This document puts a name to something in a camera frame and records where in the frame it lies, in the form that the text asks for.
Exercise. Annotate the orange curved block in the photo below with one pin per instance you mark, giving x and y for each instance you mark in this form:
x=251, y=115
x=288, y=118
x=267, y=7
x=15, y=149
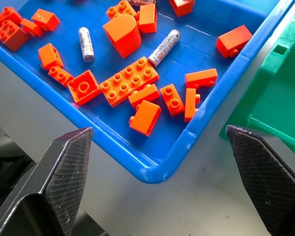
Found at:
x=123, y=34

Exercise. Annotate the orange two-stud plastic brick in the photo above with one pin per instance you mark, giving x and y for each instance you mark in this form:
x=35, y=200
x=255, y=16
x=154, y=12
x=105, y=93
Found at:
x=172, y=99
x=61, y=75

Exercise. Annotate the orange square block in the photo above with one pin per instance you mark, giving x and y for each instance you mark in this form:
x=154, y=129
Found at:
x=182, y=6
x=147, y=18
x=45, y=19
x=49, y=55

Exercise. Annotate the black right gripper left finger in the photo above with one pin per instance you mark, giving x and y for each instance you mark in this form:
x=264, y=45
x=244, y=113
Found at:
x=64, y=177

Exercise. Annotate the blue plastic tray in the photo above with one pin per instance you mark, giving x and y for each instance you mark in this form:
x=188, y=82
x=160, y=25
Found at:
x=201, y=46

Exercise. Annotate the red-orange rectangular block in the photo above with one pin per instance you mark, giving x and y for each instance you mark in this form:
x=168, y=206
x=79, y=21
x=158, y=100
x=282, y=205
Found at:
x=232, y=39

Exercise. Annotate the orange 2x4 plastic brick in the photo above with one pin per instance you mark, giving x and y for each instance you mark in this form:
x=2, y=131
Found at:
x=129, y=82

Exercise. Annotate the green plastic bin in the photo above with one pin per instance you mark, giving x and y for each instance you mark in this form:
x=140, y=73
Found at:
x=280, y=98

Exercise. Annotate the orange narrow block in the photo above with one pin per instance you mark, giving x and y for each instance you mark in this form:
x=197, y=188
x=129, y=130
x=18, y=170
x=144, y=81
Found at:
x=201, y=77
x=189, y=104
x=144, y=94

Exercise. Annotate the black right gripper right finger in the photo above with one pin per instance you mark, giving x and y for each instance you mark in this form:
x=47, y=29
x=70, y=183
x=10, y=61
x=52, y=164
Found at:
x=263, y=177

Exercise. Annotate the upside-down orange square brick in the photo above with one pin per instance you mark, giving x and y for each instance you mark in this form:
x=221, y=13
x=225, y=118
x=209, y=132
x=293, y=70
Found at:
x=84, y=88

